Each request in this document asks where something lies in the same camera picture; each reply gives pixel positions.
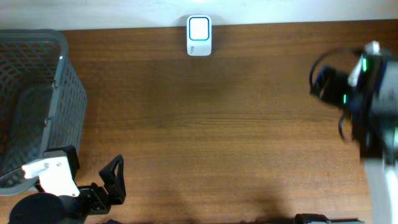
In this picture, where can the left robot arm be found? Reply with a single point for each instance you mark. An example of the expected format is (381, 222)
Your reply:
(44, 207)

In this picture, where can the grey plastic basket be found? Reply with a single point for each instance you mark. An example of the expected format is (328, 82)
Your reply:
(43, 102)

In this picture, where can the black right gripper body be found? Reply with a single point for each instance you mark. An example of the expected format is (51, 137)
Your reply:
(333, 91)

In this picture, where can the white barcode scanner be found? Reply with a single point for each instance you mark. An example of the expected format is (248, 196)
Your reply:
(199, 36)

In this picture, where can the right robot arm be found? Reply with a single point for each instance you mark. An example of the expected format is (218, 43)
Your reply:
(367, 96)

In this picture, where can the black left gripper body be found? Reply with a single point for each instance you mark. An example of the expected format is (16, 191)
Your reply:
(92, 201)

